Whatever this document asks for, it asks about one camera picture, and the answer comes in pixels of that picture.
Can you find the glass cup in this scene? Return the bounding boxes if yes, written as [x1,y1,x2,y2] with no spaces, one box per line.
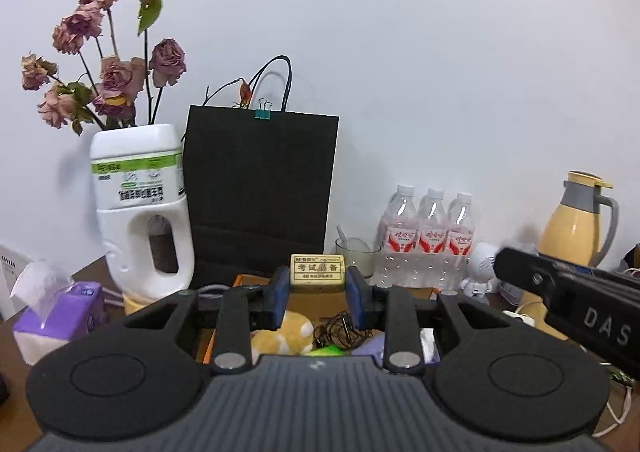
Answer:
[334,224,382,279]

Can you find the white detergent bottle vase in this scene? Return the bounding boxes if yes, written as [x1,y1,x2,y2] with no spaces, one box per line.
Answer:
[90,123,195,303]

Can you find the black paper bag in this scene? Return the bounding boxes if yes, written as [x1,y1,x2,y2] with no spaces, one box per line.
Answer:
[183,74,338,288]

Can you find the black cable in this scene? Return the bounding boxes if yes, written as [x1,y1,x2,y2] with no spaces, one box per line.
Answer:
[313,310,374,349]

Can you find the middle water bottle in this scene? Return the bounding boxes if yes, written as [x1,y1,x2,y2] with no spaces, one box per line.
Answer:
[416,189,448,290]

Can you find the water bottle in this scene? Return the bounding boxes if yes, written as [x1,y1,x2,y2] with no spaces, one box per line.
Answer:
[416,189,448,290]
[444,192,476,289]
[375,184,419,287]

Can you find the yellow eraser box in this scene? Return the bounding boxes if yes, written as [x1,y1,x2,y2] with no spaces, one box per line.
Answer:
[290,253,346,293]

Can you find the left water bottle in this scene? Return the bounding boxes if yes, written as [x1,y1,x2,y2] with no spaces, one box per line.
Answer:
[375,184,419,287]

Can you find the yellow thermos jug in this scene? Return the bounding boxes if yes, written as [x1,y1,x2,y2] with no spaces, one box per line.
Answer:
[537,171,620,268]

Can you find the yellow mug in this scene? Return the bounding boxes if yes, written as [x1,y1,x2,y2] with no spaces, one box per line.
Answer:
[122,291,162,315]

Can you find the right water bottle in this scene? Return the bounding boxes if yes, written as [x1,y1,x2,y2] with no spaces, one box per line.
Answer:
[444,192,476,289]

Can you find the purple cable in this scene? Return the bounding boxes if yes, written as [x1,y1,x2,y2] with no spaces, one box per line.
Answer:
[102,283,237,306]

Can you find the dried pink roses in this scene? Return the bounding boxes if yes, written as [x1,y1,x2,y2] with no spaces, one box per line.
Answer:
[21,0,186,135]

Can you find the purple knit pouch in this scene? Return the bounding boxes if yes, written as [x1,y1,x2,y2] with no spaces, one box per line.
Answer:
[352,333,385,361]

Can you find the purple tissue box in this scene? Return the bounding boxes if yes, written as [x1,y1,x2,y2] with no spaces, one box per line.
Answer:
[11,261,106,366]

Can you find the red cardboard box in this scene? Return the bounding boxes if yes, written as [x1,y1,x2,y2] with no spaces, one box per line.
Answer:
[196,275,432,363]

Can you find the white tissue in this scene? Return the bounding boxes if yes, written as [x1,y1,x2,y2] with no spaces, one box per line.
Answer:
[420,328,440,364]

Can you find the yellow white plush toy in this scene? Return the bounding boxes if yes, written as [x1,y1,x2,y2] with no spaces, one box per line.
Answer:
[250,310,314,363]

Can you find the white robot speaker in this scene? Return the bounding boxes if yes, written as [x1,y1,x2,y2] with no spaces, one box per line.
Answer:
[459,242,506,303]

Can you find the teal binder clip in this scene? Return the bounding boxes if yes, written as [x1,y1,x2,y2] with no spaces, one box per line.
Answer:
[254,97,272,120]

